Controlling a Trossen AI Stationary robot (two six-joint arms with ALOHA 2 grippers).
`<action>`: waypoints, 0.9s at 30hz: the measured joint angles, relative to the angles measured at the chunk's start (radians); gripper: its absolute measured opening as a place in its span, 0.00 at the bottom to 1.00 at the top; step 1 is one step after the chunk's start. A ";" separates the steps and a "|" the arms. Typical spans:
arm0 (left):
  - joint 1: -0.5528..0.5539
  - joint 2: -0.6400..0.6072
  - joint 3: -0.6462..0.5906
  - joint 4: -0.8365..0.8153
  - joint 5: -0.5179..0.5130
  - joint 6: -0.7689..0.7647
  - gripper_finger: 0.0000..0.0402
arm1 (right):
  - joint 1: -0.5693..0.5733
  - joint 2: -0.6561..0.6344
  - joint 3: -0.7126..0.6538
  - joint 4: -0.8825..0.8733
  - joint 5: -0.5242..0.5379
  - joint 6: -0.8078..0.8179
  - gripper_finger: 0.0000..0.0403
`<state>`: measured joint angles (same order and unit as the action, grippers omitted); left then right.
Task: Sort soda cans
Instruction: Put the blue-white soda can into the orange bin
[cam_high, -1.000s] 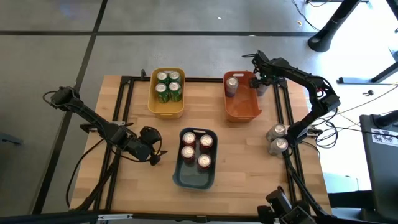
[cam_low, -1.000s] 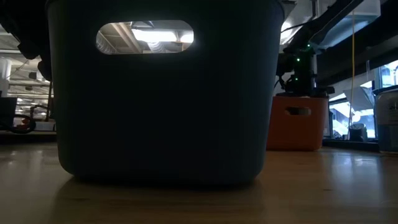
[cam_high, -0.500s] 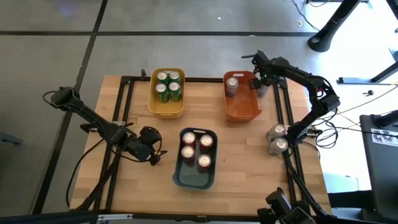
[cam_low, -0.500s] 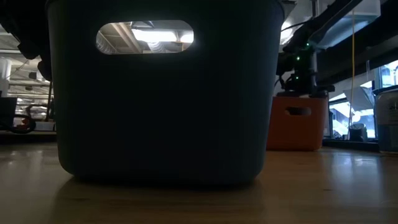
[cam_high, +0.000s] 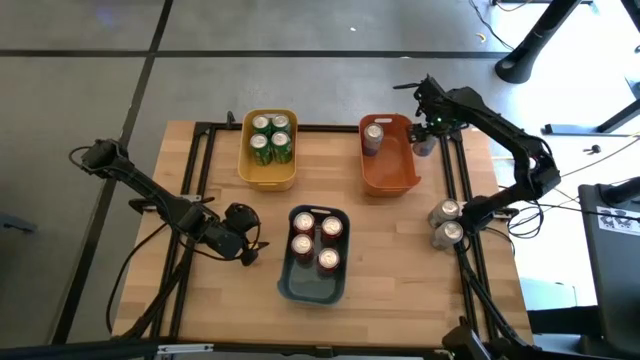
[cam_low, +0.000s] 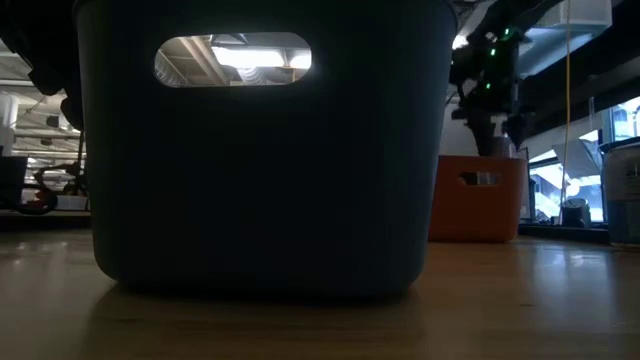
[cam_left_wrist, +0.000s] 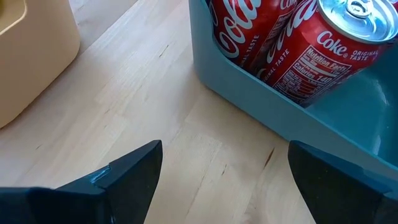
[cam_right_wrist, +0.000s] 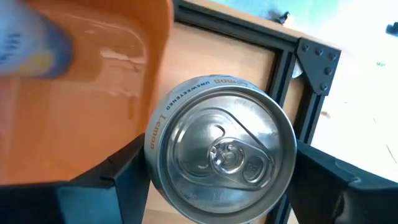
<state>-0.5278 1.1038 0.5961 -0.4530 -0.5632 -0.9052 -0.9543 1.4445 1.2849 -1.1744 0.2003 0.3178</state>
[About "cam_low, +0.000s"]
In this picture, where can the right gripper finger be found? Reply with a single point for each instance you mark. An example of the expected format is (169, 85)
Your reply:
(482, 137)
(516, 130)

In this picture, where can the dark blue plastic bin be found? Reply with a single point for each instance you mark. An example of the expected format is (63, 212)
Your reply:
(250, 190)

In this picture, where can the large glass window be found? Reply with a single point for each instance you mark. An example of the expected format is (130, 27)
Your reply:
(547, 185)

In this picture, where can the grey tilted panel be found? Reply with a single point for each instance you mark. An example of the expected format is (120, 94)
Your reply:
(585, 160)

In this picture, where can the orange plastic bin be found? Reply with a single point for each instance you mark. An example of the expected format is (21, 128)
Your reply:
(475, 215)

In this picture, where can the dark cylindrical container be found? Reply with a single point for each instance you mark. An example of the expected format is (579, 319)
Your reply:
(575, 212)

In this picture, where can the black desk monitor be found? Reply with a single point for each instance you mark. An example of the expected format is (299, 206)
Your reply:
(12, 182)

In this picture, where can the fluorescent ceiling light panel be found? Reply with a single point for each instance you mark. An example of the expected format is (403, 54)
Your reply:
(247, 57)
(300, 61)

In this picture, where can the white ceiling duct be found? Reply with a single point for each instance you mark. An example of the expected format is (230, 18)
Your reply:
(542, 50)

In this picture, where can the black aluminium table frame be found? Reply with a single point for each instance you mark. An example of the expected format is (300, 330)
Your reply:
(560, 232)

